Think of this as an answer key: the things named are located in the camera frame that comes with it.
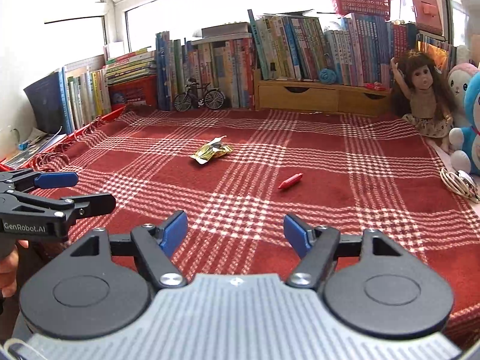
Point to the brown haired doll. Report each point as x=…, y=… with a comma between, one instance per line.
x=421, y=96

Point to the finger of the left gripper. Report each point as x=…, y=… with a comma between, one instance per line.
x=55, y=180

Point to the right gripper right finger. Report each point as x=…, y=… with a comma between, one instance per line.
x=300, y=235

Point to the blue yarn flower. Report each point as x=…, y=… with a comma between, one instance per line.
x=327, y=76

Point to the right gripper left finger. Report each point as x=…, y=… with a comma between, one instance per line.
x=171, y=233

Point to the white pink bunny plush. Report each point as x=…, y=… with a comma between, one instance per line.
x=459, y=79

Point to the small gold foil wrapper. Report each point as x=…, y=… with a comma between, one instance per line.
x=213, y=149

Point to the miniature black bicycle model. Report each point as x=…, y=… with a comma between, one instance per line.
x=198, y=96

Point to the red box with print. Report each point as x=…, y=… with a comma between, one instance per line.
x=142, y=91

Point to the books on wooden organizer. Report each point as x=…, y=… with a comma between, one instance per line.
x=293, y=47

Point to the wooden drawer organizer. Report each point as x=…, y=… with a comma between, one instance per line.
x=296, y=95

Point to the person's left hand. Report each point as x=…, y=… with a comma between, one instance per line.
x=8, y=273

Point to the left row upright books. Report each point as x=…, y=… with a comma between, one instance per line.
x=224, y=55

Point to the red plastic basket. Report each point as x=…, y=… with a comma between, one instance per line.
x=380, y=8

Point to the stack of flat books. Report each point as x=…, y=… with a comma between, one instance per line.
x=133, y=66

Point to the far left upright books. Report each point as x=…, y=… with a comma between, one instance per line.
x=64, y=101

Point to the red white plaid tablecloth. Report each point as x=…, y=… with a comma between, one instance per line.
x=358, y=173

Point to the blue Doraemon plush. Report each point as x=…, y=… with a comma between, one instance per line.
x=465, y=140

